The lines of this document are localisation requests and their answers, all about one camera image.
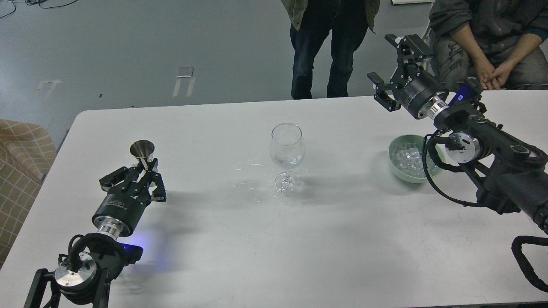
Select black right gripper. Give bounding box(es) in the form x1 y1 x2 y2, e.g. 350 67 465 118
367 34 448 119

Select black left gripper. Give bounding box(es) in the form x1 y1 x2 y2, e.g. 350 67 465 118
92 158 167 238

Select steel cocktail jigger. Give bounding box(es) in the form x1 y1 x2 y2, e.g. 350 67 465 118
129 140 158 172

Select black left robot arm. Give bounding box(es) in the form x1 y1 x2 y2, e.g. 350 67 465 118
24 157 167 308

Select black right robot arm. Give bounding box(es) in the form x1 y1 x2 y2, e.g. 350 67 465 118
367 34 548 233

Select clear ice cubes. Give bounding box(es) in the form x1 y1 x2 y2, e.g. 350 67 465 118
389 142 426 178

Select clear wine glass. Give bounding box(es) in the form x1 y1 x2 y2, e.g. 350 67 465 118
270 123 305 195

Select green bowl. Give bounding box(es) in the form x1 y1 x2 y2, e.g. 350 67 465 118
387 135 444 184

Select standing person dark trousers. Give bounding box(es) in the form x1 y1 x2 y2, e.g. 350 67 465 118
281 0 381 100

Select seated person in grey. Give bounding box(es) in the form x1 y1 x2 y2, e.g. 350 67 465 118
429 0 548 92

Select beige checked cloth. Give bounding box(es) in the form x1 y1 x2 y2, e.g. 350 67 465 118
0 119 57 265

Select black floor cables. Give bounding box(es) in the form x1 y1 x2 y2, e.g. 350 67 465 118
0 0 78 19

